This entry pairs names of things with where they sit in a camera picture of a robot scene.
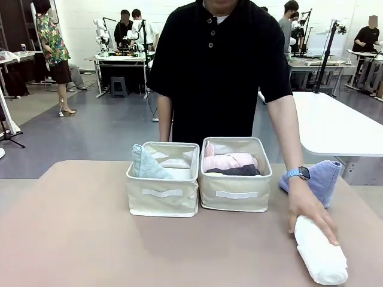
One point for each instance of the person's left hand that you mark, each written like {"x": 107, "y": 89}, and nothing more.
{"x": 305, "y": 200}

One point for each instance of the lavender towel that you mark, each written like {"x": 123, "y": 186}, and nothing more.
{"x": 324, "y": 182}

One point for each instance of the white towel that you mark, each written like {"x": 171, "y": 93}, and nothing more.
{"x": 323, "y": 260}

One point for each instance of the dark grey towel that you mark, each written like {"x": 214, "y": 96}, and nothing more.
{"x": 239, "y": 171}

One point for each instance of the pink towel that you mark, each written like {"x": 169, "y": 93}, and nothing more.
{"x": 227, "y": 161}

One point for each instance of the light blue towel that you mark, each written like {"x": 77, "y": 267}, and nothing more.
{"x": 148, "y": 167}

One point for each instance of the person's left forearm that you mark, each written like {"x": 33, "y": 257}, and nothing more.
{"x": 287, "y": 134}

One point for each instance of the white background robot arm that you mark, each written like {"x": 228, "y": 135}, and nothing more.
{"x": 101, "y": 36}
{"x": 136, "y": 31}

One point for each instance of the blue band smartwatch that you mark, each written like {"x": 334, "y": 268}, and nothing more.
{"x": 300, "y": 173}

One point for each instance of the cream fabric bin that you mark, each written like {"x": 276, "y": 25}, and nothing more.
{"x": 161, "y": 194}
{"x": 236, "y": 194}

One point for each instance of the white side table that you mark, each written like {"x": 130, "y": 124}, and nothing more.
{"x": 323, "y": 125}

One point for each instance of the long white background table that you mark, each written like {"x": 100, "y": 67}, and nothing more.
{"x": 317, "y": 67}

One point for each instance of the black tripod pole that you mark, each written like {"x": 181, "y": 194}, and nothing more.
{"x": 326, "y": 56}

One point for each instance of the person in black polo shirt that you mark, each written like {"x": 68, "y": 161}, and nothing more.
{"x": 215, "y": 74}

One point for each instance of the standing person in grey shirt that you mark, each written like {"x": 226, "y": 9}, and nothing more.
{"x": 285, "y": 30}

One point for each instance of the seated person in black shirt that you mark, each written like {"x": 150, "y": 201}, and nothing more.
{"x": 365, "y": 37}

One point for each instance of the grey plastic stool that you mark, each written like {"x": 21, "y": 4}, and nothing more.
{"x": 119, "y": 86}

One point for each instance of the white background workbench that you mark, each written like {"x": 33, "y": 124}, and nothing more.
{"x": 119, "y": 59}

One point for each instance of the background person in white shirt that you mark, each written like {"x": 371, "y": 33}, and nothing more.
{"x": 146, "y": 27}

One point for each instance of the background person in black top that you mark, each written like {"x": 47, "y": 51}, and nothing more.
{"x": 122, "y": 28}

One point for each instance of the person in floral shirt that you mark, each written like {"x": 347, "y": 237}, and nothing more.
{"x": 54, "y": 45}

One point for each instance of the black floor tripod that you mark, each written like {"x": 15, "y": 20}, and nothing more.
{"x": 12, "y": 138}

